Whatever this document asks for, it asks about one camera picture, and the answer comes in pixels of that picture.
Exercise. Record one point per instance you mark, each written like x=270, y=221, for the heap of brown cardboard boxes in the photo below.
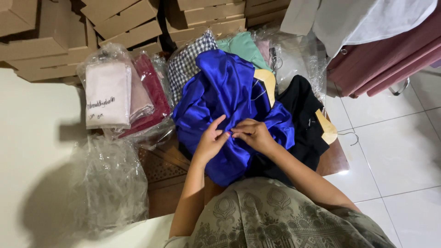
x=113, y=31

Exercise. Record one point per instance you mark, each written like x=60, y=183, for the dark red packed cloth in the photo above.
x=151, y=93

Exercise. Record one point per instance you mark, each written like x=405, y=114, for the wooden clothes hanger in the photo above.
x=267, y=84
x=327, y=129

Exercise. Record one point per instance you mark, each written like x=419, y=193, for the clear plastic bag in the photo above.
x=296, y=62

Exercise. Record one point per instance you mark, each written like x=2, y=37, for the dusty pink packed cloth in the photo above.
x=140, y=100

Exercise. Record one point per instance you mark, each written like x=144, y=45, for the pale pink packed cloth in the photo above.
x=107, y=94

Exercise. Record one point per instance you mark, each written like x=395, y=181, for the black garment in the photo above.
x=299, y=117

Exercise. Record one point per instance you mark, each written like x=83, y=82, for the rack of hanging garments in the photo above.
x=372, y=41

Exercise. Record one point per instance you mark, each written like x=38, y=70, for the person's patterned grey-green clothing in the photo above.
x=275, y=217

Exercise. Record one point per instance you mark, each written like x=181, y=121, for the person's left hand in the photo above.
x=208, y=144

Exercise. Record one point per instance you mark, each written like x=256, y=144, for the mint green packed cloth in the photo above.
x=243, y=48

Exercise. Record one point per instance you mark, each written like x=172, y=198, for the person's right hand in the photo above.
x=255, y=136

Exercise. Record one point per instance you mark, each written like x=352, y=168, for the black white checked cloth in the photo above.
x=187, y=65

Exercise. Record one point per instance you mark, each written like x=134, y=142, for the brown wooden carved table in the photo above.
x=168, y=172

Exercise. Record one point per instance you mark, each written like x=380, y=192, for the crumpled clear plastic bags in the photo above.
x=106, y=182

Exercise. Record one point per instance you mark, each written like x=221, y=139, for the royal blue satin garment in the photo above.
x=224, y=103

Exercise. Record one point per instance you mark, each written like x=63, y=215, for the light pink packed cloth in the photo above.
x=264, y=50

